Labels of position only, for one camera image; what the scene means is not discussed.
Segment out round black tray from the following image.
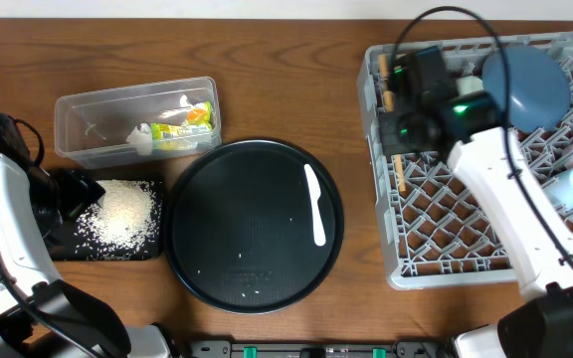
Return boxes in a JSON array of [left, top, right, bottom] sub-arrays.
[[161, 139, 345, 314]]

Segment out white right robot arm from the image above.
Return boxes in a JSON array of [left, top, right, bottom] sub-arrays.
[[379, 90, 573, 357]]

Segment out green yellow snack wrapper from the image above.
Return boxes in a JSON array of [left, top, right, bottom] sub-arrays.
[[151, 101, 214, 151]]

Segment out grey dishwasher rack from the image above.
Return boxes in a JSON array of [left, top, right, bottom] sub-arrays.
[[357, 32, 573, 290]]

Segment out black rail with green clips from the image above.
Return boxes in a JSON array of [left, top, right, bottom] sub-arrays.
[[186, 340, 455, 358]]

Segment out pile of white rice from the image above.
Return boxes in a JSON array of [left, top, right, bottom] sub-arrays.
[[74, 180, 161, 261]]

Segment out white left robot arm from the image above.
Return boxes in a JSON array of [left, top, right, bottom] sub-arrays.
[[0, 156, 172, 357]]

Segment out clear plastic bin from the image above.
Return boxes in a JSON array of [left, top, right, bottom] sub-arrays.
[[54, 77, 222, 169]]

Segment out white paper napkin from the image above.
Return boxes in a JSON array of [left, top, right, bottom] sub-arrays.
[[126, 123, 153, 156]]

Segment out blue plate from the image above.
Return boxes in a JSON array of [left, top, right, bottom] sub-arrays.
[[504, 45, 571, 133]]

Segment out black rectangular tray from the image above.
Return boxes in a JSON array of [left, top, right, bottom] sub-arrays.
[[45, 171, 165, 262]]

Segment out mint green bowl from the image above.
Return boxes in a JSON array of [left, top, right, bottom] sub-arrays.
[[456, 76, 483, 96]]

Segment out wooden chopstick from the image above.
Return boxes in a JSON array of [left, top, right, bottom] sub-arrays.
[[378, 54, 406, 193]]

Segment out white plastic knife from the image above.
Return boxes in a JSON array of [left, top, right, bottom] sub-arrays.
[[303, 164, 326, 247]]

